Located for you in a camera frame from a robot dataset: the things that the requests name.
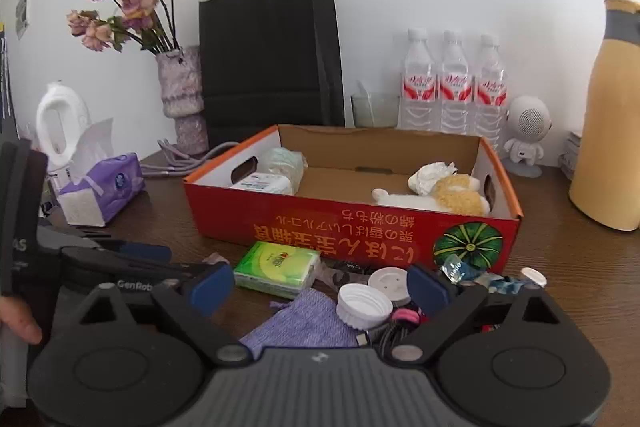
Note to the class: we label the yellow insulated bottle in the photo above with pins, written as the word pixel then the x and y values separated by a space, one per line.
pixel 612 132

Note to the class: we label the crumpled green plastic bag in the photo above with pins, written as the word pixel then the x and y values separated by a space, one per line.
pixel 285 164

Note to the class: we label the white plastic appliance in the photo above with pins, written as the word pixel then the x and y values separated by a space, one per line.
pixel 60 122

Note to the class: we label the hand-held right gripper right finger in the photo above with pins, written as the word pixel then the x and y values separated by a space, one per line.
pixel 425 289

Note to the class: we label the small clear plastic packet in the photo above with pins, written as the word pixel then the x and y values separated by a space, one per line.
pixel 216 258

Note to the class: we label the wall poster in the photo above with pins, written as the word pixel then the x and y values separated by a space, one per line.
pixel 21 12

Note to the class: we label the glass cup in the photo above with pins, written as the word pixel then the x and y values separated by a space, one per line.
pixel 375 109

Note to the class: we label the black paper bag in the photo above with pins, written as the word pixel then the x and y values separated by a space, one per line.
pixel 270 57

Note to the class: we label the white robot figure speaker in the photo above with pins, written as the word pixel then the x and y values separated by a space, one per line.
pixel 527 127

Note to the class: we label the small white cap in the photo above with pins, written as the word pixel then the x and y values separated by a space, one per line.
pixel 533 276

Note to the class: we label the white ribbed bottle cap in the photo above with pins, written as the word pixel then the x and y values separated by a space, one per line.
pixel 362 304

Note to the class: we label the grey patterned box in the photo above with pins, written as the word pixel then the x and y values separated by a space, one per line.
pixel 570 154

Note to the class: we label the purple knitted pouch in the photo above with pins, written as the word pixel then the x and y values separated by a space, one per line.
pixel 305 322

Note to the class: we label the purple tissue pack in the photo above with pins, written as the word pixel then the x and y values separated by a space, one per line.
pixel 110 187

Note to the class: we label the clear stirring straw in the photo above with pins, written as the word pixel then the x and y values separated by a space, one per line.
pixel 367 99

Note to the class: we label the person's left hand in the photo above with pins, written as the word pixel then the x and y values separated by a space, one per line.
pixel 20 319

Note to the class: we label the red label water bottle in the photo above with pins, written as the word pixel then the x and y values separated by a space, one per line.
pixel 491 89
pixel 419 82
pixel 456 84

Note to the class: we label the green tissue pack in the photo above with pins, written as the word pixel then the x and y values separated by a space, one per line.
pixel 275 267

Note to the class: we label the white round lid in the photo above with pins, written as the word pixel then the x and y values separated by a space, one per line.
pixel 387 282

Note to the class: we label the crumpled white tissue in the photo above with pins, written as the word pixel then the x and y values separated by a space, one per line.
pixel 431 177

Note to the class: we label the teal candy wrapper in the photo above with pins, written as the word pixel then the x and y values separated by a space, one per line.
pixel 500 284

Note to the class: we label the red cardboard box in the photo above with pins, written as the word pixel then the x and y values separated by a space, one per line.
pixel 350 227

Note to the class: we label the white and yellow plush toy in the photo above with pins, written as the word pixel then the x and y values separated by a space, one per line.
pixel 450 197

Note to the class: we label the white wet wipes pack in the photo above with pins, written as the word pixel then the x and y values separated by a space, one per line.
pixel 262 183

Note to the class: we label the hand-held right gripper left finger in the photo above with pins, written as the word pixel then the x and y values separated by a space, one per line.
pixel 212 288

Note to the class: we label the blue candy wrapper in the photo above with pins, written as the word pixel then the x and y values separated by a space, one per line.
pixel 456 269

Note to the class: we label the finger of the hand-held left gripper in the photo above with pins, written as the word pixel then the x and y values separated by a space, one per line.
pixel 145 251
pixel 130 278

